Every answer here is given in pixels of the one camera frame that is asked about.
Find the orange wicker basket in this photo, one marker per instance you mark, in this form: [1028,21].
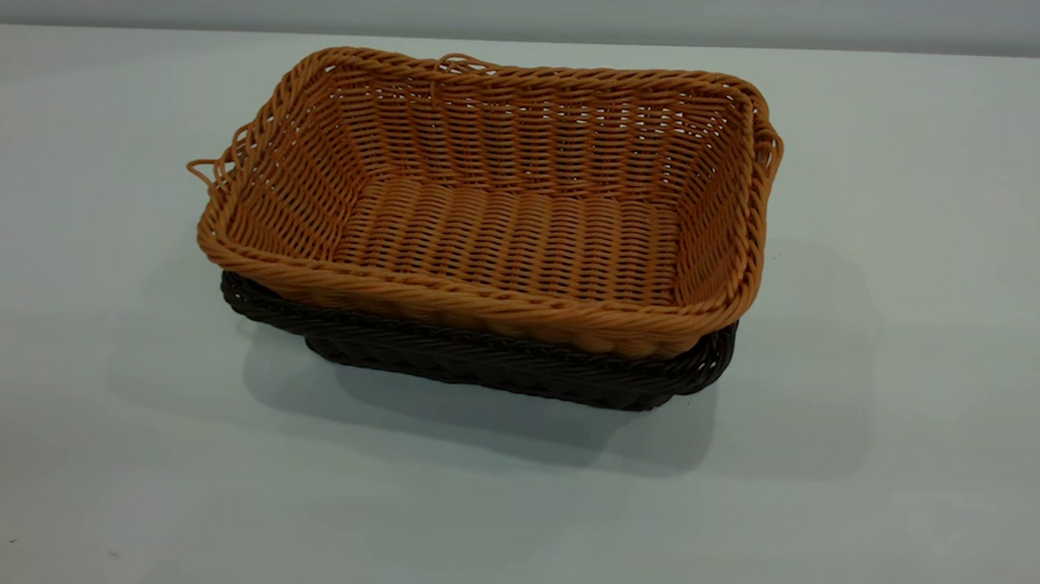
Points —
[505,238]

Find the black wicker basket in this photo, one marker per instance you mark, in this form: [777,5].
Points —
[498,366]

